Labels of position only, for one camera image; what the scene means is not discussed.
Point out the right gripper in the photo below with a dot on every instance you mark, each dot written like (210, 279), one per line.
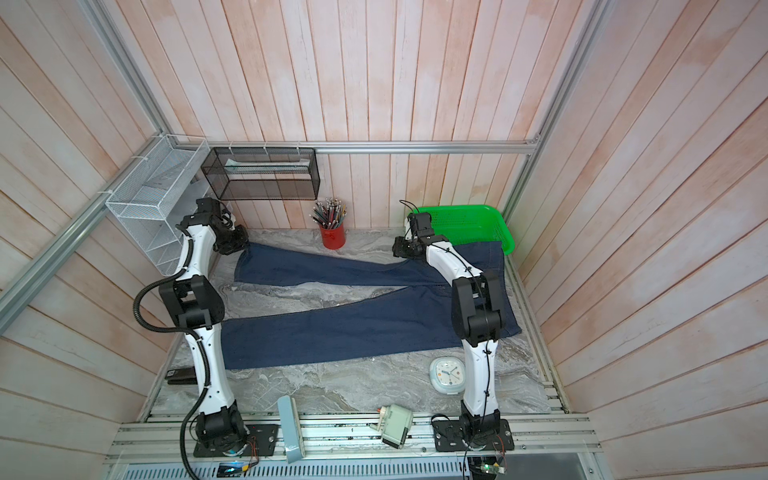
(398, 247)

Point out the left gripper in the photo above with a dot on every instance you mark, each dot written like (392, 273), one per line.
(240, 243)

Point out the green plastic basket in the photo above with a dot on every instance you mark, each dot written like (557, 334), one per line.
(464, 224)

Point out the dark blue denim trousers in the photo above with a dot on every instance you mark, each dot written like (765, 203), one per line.
(414, 316)

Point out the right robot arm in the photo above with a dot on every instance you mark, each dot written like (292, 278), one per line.
(477, 315)

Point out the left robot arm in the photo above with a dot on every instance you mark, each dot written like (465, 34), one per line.
(195, 306)

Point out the red pencil cup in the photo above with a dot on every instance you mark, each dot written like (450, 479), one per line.
(333, 238)

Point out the coloured pencils bunch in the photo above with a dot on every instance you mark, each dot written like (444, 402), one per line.
(329, 213)

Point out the white alarm clock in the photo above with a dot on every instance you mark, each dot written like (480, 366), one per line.
(447, 375)

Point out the black stapler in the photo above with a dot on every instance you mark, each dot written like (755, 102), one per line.
(181, 376)

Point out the grey white small device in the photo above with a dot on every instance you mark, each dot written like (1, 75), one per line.
(394, 424)

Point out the light blue flat block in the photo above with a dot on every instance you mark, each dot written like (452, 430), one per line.
(291, 429)

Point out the black mesh wall basket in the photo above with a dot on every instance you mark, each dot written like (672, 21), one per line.
(262, 173)

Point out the white wire mesh shelf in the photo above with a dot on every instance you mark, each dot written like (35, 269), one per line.
(158, 190)

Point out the aluminium frame rail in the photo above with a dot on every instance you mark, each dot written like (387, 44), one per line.
(392, 147)

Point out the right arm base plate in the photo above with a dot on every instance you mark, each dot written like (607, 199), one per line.
(449, 436)

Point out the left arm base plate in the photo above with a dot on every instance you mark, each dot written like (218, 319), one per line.
(259, 440)

